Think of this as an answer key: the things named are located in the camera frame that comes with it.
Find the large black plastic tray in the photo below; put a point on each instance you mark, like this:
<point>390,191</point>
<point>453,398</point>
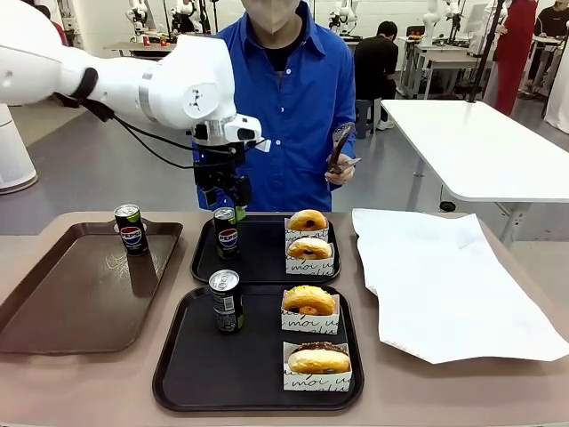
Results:
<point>200,364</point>

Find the person's left forearm blue sleeve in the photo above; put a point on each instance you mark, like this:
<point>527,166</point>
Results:
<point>352,146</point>

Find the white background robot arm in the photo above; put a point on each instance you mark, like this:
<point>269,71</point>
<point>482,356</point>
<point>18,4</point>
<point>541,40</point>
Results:
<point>140,15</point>
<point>182,12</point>
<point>431,22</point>
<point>343,15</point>

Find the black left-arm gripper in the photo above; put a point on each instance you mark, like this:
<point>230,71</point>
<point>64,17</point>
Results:
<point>218,169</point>

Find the person's left hand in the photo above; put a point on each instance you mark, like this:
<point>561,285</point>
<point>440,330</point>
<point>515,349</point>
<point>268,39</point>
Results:
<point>342,177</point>

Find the grey background workbench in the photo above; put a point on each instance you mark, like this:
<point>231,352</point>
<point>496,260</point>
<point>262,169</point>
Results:
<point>129,45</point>

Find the black Pepsi can barcode side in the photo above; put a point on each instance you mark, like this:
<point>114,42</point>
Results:
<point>226,307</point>

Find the beige face mask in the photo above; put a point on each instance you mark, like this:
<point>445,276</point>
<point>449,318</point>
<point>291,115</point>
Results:
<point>271,15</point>

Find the yellow sprinkled donut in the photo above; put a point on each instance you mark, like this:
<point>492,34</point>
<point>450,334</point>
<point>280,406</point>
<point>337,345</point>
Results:
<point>309,300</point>

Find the brown plastic tray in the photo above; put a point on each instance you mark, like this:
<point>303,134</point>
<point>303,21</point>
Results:
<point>66,311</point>

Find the white paper sheet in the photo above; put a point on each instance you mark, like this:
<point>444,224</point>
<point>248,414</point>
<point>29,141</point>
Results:
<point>444,289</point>

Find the white background workbench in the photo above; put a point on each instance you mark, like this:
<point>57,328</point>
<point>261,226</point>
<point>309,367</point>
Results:
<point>444,60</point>

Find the standing person red apron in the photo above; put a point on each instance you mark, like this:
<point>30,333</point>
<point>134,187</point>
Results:
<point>513,53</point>

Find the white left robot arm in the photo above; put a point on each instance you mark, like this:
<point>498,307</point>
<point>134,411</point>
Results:
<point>186,89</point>

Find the black pole stand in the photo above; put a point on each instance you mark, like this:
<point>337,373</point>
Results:
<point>486,53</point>

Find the small black plastic tray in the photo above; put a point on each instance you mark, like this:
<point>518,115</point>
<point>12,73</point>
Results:
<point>262,262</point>

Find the chocolate-topped donut in wrapper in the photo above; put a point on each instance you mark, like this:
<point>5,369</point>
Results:
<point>315,382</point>

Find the dark metal tongs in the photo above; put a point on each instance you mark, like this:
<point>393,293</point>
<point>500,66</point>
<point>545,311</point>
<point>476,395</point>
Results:
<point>344,142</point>

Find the black Pepsi can logo side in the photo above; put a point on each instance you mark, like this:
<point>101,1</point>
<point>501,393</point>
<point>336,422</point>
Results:
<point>227,236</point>

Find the grey plastic stool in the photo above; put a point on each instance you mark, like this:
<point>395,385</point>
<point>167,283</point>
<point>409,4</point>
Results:
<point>365,116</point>

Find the white folding table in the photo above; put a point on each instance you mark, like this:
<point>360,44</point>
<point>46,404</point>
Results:
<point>480,147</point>

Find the black Pepsi can green top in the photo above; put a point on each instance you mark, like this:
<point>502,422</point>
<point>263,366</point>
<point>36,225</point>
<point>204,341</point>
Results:
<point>132,236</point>

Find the yellow-frosted donut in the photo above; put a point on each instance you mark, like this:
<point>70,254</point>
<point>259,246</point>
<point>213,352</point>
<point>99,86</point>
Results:
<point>309,324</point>

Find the seated person in red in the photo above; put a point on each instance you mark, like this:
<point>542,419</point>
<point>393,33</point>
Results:
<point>58,32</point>

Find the person in blue shirt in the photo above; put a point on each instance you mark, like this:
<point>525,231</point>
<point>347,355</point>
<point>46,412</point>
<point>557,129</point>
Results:
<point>306,111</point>

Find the chocolate glazed donut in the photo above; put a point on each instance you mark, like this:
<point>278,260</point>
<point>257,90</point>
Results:
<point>318,360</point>

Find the background person black shirt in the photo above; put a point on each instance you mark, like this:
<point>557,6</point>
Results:
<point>551,26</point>

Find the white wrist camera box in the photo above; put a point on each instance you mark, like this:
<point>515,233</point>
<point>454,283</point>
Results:
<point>244,130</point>

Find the black floor plug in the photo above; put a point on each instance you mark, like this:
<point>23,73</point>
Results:
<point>447,206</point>

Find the seated person in black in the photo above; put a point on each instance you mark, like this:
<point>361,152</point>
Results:
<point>378,62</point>

